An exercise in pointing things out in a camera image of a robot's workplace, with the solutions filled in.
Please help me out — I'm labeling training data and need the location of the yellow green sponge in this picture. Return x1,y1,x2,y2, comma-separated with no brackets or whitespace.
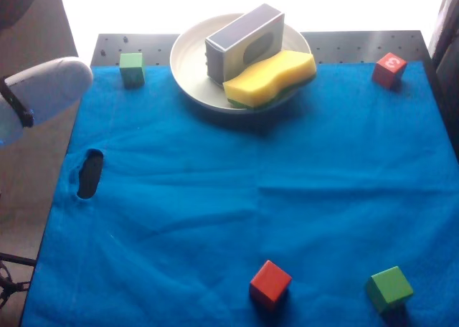
222,49,318,112

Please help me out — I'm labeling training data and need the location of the silver box with red top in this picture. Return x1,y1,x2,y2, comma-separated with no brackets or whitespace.
204,3,286,87

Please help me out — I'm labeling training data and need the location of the round white plate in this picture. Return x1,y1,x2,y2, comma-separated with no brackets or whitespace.
169,13,313,115

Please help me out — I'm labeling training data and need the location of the blue cloth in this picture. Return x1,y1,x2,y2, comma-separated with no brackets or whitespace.
19,60,459,327

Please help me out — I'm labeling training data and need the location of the green block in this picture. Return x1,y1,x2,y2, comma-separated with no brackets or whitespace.
118,52,146,90
365,265,414,314

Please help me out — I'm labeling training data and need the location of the plain red block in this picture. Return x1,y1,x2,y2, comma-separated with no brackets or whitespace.
249,260,293,311

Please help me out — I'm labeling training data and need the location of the red block with number three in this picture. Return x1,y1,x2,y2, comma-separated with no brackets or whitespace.
372,52,408,90

